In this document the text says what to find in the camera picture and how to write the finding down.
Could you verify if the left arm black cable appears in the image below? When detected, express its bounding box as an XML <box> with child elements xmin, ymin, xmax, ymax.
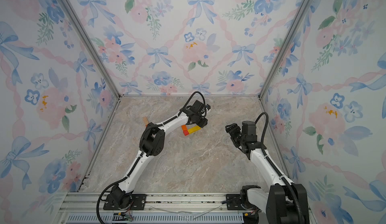
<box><xmin>95</xmin><ymin>91</ymin><xmax>207</xmax><ymax>224</ymax></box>

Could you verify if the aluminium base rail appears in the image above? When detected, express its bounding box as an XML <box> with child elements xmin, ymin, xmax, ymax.
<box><xmin>53</xmin><ymin>192</ymin><xmax>268</xmax><ymax>224</ymax></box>

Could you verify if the yellow long block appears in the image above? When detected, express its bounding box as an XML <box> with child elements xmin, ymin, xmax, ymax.
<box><xmin>188</xmin><ymin>126</ymin><xmax>201</xmax><ymax>134</ymax></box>

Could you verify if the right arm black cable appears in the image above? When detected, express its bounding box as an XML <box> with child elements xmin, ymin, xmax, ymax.
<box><xmin>254</xmin><ymin>111</ymin><xmax>305</xmax><ymax>224</ymax></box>

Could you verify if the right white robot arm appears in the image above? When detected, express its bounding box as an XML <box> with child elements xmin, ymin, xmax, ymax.
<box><xmin>225</xmin><ymin>121</ymin><xmax>310</xmax><ymax>224</ymax></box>

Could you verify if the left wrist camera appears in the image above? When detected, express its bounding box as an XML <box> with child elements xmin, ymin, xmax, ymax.
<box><xmin>190</xmin><ymin>100</ymin><xmax>211</xmax><ymax>115</ymax></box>

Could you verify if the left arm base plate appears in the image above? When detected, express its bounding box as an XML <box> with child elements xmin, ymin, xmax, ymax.
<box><xmin>103</xmin><ymin>194</ymin><xmax>147</xmax><ymax>211</ymax></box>

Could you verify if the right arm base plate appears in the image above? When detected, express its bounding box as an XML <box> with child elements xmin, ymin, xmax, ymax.
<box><xmin>222</xmin><ymin>194</ymin><xmax>261</xmax><ymax>212</ymax></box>

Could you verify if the aluminium corner post right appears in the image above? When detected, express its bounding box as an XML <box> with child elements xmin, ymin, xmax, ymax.
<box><xmin>258</xmin><ymin>0</ymin><xmax>312</xmax><ymax>100</ymax></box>

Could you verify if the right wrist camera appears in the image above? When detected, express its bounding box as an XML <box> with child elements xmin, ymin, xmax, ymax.
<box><xmin>241</xmin><ymin>121</ymin><xmax>257</xmax><ymax>142</ymax></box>

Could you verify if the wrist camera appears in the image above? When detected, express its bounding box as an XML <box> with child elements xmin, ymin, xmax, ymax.
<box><xmin>190</xmin><ymin>100</ymin><xmax>211</xmax><ymax>115</ymax></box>
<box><xmin>241</xmin><ymin>121</ymin><xmax>257</xmax><ymax>142</ymax></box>

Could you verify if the aluminium corner post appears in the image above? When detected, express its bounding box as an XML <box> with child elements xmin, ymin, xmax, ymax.
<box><xmin>58</xmin><ymin>0</ymin><xmax>121</xmax><ymax>99</ymax></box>
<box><xmin>258</xmin><ymin>0</ymin><xmax>312</xmax><ymax>100</ymax></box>

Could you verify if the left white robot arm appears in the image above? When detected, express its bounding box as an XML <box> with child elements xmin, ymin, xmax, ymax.
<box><xmin>105</xmin><ymin>104</ymin><xmax>211</xmax><ymax>210</ymax></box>

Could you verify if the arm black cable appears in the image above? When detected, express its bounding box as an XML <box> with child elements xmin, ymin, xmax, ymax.
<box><xmin>254</xmin><ymin>111</ymin><xmax>305</xmax><ymax>224</ymax></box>
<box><xmin>95</xmin><ymin>91</ymin><xmax>207</xmax><ymax>224</ymax></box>

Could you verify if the aluminium corner post left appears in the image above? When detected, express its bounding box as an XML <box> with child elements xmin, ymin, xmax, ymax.
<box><xmin>58</xmin><ymin>0</ymin><xmax>121</xmax><ymax>99</ymax></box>

